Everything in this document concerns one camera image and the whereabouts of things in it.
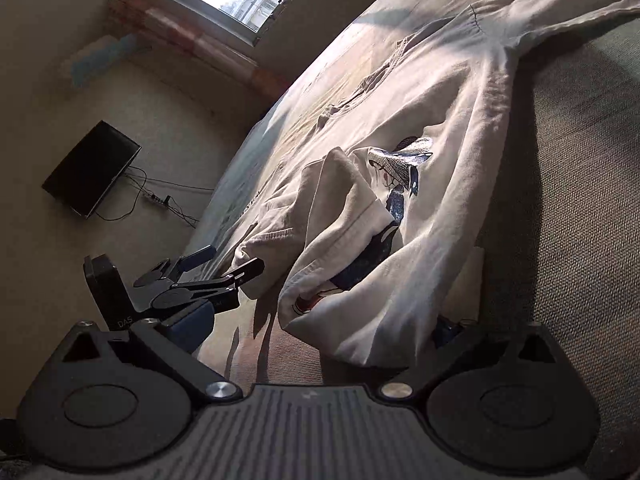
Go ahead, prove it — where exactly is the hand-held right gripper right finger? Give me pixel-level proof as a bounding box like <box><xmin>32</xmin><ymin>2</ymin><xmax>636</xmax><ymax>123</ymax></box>
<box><xmin>377</xmin><ymin>320</ymin><xmax>558</xmax><ymax>403</ymax></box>

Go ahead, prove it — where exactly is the power strip with cables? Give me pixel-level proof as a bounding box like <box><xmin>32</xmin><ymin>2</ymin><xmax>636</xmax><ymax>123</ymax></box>
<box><xmin>95</xmin><ymin>167</ymin><xmax>216</xmax><ymax>228</ymax></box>

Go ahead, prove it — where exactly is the bed with striped sheet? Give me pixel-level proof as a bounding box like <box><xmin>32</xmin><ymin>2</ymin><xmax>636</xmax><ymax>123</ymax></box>
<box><xmin>180</xmin><ymin>0</ymin><xmax>640</xmax><ymax>480</ymax></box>

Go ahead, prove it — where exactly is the checked curtain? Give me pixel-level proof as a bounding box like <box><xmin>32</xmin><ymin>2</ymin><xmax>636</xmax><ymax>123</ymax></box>
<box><xmin>107</xmin><ymin>0</ymin><xmax>296</xmax><ymax>101</ymax></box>

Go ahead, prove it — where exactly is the black wall television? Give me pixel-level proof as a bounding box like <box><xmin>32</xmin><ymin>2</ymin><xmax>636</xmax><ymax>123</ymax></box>
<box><xmin>41</xmin><ymin>120</ymin><xmax>142</xmax><ymax>219</ymax></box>

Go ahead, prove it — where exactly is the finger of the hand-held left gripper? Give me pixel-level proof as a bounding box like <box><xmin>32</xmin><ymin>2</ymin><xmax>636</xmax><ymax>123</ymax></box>
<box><xmin>175</xmin><ymin>258</ymin><xmax>266</xmax><ymax>297</ymax></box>
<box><xmin>167</xmin><ymin>245</ymin><xmax>217</xmax><ymax>281</ymax></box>

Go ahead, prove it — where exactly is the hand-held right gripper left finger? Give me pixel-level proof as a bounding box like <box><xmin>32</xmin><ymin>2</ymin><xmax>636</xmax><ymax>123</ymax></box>
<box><xmin>62</xmin><ymin>301</ymin><xmax>240</xmax><ymax>403</ymax></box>

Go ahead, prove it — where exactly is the white printed t-shirt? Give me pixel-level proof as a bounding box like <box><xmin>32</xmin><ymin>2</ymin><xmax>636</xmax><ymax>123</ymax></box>
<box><xmin>232</xmin><ymin>0</ymin><xmax>640</xmax><ymax>368</ymax></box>

